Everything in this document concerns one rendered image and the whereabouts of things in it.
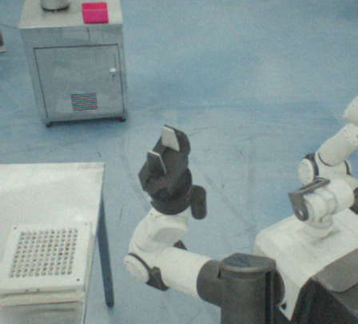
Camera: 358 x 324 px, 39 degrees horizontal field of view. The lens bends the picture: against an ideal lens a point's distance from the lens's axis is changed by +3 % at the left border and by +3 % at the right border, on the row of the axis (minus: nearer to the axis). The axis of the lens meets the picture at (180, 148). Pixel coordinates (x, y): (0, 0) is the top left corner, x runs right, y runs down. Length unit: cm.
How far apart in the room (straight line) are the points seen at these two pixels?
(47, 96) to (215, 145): 118
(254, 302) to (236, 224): 184
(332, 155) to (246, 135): 213
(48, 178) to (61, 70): 159
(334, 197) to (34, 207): 108
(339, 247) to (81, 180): 106
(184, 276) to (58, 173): 94
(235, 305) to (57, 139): 269
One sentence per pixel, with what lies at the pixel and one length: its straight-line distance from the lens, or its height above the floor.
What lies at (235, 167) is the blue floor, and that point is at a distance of 326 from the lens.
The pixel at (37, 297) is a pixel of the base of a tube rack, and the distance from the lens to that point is 154.
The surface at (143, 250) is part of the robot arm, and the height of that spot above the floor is 114.
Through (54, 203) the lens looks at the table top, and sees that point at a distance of 184.
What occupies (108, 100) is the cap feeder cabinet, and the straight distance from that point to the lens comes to 355.
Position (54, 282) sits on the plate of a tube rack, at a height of 89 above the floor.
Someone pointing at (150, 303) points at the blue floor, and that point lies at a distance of 253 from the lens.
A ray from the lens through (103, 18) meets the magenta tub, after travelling 331.
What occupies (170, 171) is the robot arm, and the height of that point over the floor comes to 150.
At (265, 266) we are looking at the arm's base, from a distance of 107.
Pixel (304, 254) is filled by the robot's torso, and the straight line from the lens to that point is 113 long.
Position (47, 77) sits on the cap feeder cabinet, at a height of 41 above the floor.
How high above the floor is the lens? 203
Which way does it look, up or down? 37 degrees down
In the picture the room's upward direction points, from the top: straight up
